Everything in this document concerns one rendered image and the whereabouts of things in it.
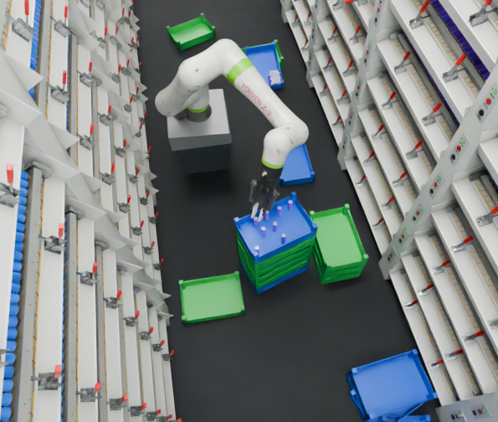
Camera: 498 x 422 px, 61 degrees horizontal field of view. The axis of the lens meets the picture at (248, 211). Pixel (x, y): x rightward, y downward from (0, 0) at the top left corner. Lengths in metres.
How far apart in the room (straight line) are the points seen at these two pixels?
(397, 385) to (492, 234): 0.88
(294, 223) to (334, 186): 0.67
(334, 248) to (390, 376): 0.62
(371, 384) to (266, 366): 0.47
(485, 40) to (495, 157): 0.31
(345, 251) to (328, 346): 0.46
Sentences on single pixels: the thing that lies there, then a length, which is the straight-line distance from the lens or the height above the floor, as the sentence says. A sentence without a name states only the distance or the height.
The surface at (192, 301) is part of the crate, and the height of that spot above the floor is 0.00.
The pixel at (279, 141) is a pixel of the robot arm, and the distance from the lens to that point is 1.57.
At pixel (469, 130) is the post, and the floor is 1.09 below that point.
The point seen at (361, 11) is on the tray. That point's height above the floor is 0.89.
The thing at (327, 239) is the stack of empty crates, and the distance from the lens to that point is 2.13.
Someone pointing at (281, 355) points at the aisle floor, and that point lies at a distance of 2.10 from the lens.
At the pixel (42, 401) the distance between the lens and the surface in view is 0.86.
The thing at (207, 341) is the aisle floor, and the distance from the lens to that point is 2.13.
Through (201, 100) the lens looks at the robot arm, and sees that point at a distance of 2.18.
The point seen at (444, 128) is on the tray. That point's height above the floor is 0.92.
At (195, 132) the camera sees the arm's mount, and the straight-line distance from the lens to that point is 2.24.
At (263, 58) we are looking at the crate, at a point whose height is 0.08.
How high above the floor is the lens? 2.06
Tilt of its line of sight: 60 degrees down
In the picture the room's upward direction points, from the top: 4 degrees counter-clockwise
